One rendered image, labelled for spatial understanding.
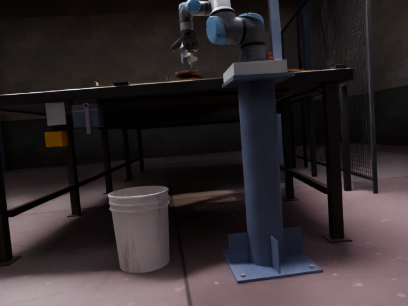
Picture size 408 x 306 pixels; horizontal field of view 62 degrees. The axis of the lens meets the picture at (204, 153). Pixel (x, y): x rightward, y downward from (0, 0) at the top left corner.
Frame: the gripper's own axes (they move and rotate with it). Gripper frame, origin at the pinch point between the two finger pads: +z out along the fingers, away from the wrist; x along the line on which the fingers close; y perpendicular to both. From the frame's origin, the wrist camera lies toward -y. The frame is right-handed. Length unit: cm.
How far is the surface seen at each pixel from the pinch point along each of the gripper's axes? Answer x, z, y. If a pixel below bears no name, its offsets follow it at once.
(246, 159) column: -39, 53, 38
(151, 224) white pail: -50, 80, -7
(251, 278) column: -55, 102, 40
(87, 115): -39, 26, -44
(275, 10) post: 191, -85, 43
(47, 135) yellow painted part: -44, 35, -65
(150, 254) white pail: -50, 95, -8
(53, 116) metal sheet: -41, 25, -63
